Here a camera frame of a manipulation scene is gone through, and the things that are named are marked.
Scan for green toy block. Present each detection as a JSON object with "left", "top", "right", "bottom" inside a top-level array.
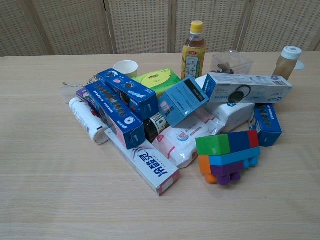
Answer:
[{"left": 195, "top": 133, "right": 232, "bottom": 157}]

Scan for blue cookie box pink print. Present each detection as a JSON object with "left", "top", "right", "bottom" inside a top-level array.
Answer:
[{"left": 96, "top": 67, "right": 160, "bottom": 121}]

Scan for light blue carton box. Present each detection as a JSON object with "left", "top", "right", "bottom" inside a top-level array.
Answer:
[{"left": 157, "top": 75, "right": 210, "bottom": 128}]

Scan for orange toy block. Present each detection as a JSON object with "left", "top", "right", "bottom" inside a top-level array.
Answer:
[{"left": 197, "top": 154, "right": 218, "bottom": 185}]

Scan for clear plastic cube box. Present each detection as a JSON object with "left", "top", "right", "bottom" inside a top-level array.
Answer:
[{"left": 209, "top": 49, "right": 254, "bottom": 76}]

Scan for light blue toy block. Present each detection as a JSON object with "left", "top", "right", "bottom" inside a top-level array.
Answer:
[{"left": 208, "top": 146, "right": 262, "bottom": 169}]

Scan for purple carton box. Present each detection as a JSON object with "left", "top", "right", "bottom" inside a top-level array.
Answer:
[{"left": 75, "top": 87, "right": 101, "bottom": 118}]

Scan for yellow cap tea bottle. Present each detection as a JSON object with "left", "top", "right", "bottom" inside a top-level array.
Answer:
[{"left": 180, "top": 20, "right": 207, "bottom": 81}]

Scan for long dark blue cookie box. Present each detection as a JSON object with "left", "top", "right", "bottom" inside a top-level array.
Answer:
[{"left": 84, "top": 79, "right": 147, "bottom": 151}]

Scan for pink wet wipes pack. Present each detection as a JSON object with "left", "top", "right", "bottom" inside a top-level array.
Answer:
[{"left": 152, "top": 107, "right": 226, "bottom": 170}]

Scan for clear bag with twine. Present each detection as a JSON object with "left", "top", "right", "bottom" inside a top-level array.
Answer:
[{"left": 58, "top": 74, "right": 101, "bottom": 105}]

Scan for red toy block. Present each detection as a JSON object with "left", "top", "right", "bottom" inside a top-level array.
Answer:
[{"left": 247, "top": 129, "right": 260, "bottom": 149}]

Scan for brown small object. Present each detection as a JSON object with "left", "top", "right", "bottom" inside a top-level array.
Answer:
[{"left": 215, "top": 63, "right": 236, "bottom": 75}]

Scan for dark labelled jar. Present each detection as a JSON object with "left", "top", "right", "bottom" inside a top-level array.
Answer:
[{"left": 142, "top": 111, "right": 169, "bottom": 144}]

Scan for green tissue box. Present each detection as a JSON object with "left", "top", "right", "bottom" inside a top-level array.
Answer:
[{"left": 130, "top": 67, "right": 182, "bottom": 100}]

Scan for short blue cookie box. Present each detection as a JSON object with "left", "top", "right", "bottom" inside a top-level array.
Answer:
[{"left": 249, "top": 102, "right": 284, "bottom": 148}]

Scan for dark blue toy block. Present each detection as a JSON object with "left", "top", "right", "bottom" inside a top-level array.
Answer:
[{"left": 227, "top": 130, "right": 251, "bottom": 153}]

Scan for pale blue cookie box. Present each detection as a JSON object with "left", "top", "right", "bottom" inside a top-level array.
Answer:
[{"left": 201, "top": 72, "right": 294, "bottom": 105}]

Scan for white tissue pack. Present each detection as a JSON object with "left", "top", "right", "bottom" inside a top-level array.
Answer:
[{"left": 194, "top": 76, "right": 256, "bottom": 134}]

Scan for white paper cup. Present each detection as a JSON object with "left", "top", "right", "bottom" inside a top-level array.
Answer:
[{"left": 113, "top": 60, "right": 139, "bottom": 79}]

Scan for purple toy block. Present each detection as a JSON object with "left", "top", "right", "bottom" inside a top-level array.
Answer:
[{"left": 210, "top": 160, "right": 245, "bottom": 187}]

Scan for white cylindrical tube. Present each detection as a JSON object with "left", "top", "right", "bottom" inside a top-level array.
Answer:
[{"left": 68, "top": 97, "right": 110, "bottom": 146}]

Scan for wooden woven folding screen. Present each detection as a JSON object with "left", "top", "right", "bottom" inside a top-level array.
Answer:
[{"left": 0, "top": 0, "right": 320, "bottom": 58}]

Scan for amber bottle white cap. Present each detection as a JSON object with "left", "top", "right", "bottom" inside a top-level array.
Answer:
[{"left": 272, "top": 45, "right": 303, "bottom": 81}]

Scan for white pink toothpaste box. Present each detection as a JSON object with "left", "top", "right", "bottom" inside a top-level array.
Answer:
[{"left": 104, "top": 126, "right": 181, "bottom": 197}]

